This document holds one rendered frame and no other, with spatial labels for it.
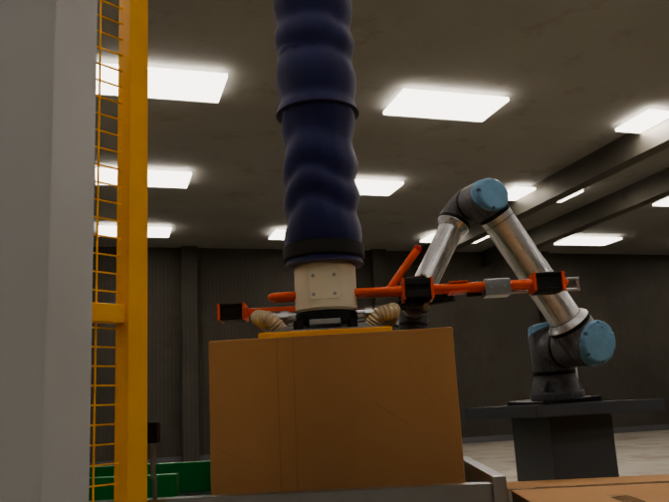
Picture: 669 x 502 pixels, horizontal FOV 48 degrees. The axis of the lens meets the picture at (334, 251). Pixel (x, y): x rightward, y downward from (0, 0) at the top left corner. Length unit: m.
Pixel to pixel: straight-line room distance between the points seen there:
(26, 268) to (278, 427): 0.95
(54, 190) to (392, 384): 1.03
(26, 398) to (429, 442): 1.06
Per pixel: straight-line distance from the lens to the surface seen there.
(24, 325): 1.04
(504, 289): 2.06
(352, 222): 2.03
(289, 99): 2.13
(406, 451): 1.83
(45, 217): 1.06
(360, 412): 1.83
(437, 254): 2.56
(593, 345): 2.64
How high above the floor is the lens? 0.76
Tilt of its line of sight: 12 degrees up
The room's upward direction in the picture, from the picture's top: 3 degrees counter-clockwise
